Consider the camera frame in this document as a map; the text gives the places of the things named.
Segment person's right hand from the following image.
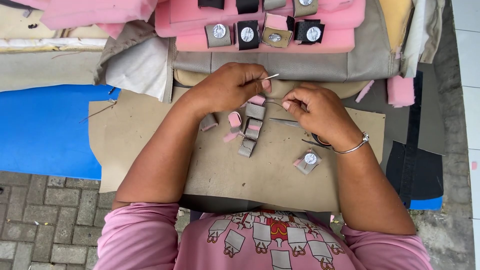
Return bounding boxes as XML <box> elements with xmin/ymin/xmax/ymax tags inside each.
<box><xmin>281</xmin><ymin>82</ymin><xmax>364</xmax><ymax>151</ymax></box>

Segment person's left hand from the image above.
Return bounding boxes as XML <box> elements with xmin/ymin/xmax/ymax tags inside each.
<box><xmin>187</xmin><ymin>62</ymin><xmax>273</xmax><ymax>118</ymax></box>

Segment dark sewing thread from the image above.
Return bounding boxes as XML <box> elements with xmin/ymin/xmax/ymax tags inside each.
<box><xmin>262</xmin><ymin>100</ymin><xmax>288</xmax><ymax>112</ymax></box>

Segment grey piece with pink foam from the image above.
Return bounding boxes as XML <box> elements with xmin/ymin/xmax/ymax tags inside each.
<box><xmin>227</xmin><ymin>111</ymin><xmax>243</xmax><ymax>134</ymax></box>
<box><xmin>243</xmin><ymin>118</ymin><xmax>263</xmax><ymax>140</ymax></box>

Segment small pink foam block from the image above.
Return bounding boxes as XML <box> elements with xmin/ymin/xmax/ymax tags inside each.
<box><xmin>247</xmin><ymin>94</ymin><xmax>267</xmax><ymax>107</ymax></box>

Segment grey leather folded piece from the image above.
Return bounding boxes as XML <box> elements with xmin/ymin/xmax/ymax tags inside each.
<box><xmin>238</xmin><ymin>137</ymin><xmax>257</xmax><ymax>158</ymax></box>
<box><xmin>245</xmin><ymin>103</ymin><xmax>267</xmax><ymax>121</ymax></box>
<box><xmin>199</xmin><ymin>113</ymin><xmax>219</xmax><ymax>132</ymax></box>

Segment pink foam strip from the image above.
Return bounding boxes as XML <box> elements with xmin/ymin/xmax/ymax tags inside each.
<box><xmin>355</xmin><ymin>79</ymin><xmax>375</xmax><ymax>104</ymax></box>

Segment grey padded piece silver button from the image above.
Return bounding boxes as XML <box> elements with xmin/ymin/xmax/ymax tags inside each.
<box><xmin>292</xmin><ymin>0</ymin><xmax>319</xmax><ymax>19</ymax></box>
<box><xmin>204</xmin><ymin>23</ymin><xmax>233</xmax><ymax>49</ymax></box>
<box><xmin>293</xmin><ymin>148</ymin><xmax>323</xmax><ymax>176</ymax></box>

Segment black padded piece silver button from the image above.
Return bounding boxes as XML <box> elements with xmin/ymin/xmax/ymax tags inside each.
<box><xmin>233</xmin><ymin>19</ymin><xmax>261</xmax><ymax>51</ymax></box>

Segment pink foam slab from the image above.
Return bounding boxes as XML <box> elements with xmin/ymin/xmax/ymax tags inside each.
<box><xmin>175</xmin><ymin>28</ymin><xmax>356</xmax><ymax>54</ymax></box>
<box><xmin>155</xmin><ymin>0</ymin><xmax>367</xmax><ymax>38</ymax></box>
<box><xmin>10</xmin><ymin>0</ymin><xmax>158</xmax><ymax>39</ymax></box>

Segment beige padded piece silver button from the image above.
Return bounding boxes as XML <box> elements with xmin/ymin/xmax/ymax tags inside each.
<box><xmin>261</xmin><ymin>13</ymin><xmax>295</xmax><ymax>49</ymax></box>

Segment pink foam chunk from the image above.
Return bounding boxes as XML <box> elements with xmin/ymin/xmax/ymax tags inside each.
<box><xmin>386</xmin><ymin>75</ymin><xmax>416</xmax><ymax>109</ymax></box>

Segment black perforated piece silver button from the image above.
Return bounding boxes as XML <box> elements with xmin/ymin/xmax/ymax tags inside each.
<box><xmin>293</xmin><ymin>19</ymin><xmax>326</xmax><ymax>46</ymax></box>

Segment black padded leather piece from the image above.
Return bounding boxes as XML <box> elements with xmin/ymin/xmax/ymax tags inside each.
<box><xmin>235</xmin><ymin>0</ymin><xmax>260</xmax><ymax>15</ymax></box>
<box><xmin>197</xmin><ymin>0</ymin><xmax>225</xmax><ymax>10</ymax></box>

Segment beige leather sheet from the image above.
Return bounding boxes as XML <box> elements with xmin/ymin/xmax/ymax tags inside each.
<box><xmin>88</xmin><ymin>79</ymin><xmax>386</xmax><ymax>213</ymax></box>

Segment white fabric lining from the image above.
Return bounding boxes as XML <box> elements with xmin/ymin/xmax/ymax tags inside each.
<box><xmin>105</xmin><ymin>37</ymin><xmax>170</xmax><ymax>103</ymax></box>

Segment grey padded leather piece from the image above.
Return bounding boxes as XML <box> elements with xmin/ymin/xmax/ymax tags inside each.
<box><xmin>262</xmin><ymin>0</ymin><xmax>287</xmax><ymax>11</ymax></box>

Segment dark grey leather sheet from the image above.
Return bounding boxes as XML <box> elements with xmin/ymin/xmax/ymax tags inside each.
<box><xmin>340</xmin><ymin>62</ymin><xmax>448</xmax><ymax>174</ymax></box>

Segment black leather sheet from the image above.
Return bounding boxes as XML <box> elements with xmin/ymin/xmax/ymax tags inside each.
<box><xmin>385</xmin><ymin>70</ymin><xmax>445</xmax><ymax>209</ymax></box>

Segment yellow foam pad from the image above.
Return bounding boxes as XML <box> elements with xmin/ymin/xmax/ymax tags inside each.
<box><xmin>378</xmin><ymin>0</ymin><xmax>414</xmax><ymax>54</ymax></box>

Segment loose brown thread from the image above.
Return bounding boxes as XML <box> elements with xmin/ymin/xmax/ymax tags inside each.
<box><xmin>78</xmin><ymin>98</ymin><xmax>118</xmax><ymax>124</ymax></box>

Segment cream fabric cover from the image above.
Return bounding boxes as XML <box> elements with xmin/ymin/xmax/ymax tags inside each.
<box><xmin>400</xmin><ymin>0</ymin><xmax>446</xmax><ymax>79</ymax></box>

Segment person's pink printed shirt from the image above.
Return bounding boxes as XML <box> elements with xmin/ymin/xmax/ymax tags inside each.
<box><xmin>93</xmin><ymin>202</ymin><xmax>435</xmax><ymax>270</ymax></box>

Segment beige seat cushion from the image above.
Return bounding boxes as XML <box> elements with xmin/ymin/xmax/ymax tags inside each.
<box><xmin>0</xmin><ymin>3</ymin><xmax>110</xmax><ymax>93</ymax></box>

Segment blue mat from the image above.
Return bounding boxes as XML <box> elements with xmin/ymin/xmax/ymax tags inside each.
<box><xmin>0</xmin><ymin>84</ymin><xmax>121</xmax><ymax>181</ymax></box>

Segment scissors with black handle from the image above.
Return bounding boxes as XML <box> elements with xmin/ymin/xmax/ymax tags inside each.
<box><xmin>268</xmin><ymin>117</ymin><xmax>333</xmax><ymax>150</ymax></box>

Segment silver bracelet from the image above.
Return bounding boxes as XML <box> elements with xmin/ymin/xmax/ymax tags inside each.
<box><xmin>332</xmin><ymin>131</ymin><xmax>370</xmax><ymax>155</ymax></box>

